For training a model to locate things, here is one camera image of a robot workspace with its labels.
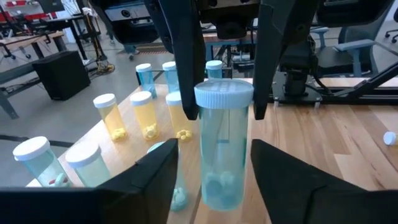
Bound green medicine bottle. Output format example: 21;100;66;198
194;78;255;212

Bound striped floor mat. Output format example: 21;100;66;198
136;45;170;56

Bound wooden table black legs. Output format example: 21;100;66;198
0;30;68;60

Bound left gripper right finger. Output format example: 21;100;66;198
250;138;371;224

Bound black box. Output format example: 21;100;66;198
32;50;91;101

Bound grey office chair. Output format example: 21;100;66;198
310;26;383;77

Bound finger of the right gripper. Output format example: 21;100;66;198
252;0;318;121
144;0;200;121

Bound black tripod stand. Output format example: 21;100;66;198
76;0;108;63

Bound person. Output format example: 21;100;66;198
123;42;141;61

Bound grey metal bench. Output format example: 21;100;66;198
0;62;43;121

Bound black floor tape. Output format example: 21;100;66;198
0;133;75;149

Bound black office desk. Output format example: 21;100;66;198
30;14;91;60

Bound small clear vial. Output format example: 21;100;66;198
146;141;190;213

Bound yellow peg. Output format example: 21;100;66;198
382;131;398;147

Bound wooden workbench blue legs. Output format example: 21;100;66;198
201;30;259;75

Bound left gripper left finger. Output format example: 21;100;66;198
96;138;180;224

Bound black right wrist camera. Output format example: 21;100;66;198
216;20;248;40

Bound green bottle with red pills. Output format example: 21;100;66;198
12;136;74;188

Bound wooden shelf black frame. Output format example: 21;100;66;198
26;70;206;224

